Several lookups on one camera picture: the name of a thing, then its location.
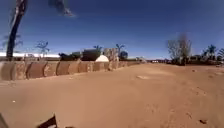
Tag long white building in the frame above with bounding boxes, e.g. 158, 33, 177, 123
0, 51, 61, 59

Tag row of palm trees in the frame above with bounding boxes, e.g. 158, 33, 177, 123
200, 44, 224, 62

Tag low brown stone wall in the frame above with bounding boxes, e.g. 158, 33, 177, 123
0, 59, 143, 81

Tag tan stone block building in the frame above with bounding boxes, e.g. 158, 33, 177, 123
103, 47, 120, 62

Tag small palm tree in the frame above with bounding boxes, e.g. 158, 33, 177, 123
35, 40, 51, 60

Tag white dome structure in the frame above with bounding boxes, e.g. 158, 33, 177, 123
95, 54, 110, 63

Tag dark green bushes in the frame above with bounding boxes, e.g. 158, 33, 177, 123
58, 49, 102, 62

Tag bare leafless tree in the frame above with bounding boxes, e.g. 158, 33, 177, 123
166, 33, 193, 66

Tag tall dark palm trunk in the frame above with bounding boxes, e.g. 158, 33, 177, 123
5, 0, 29, 62

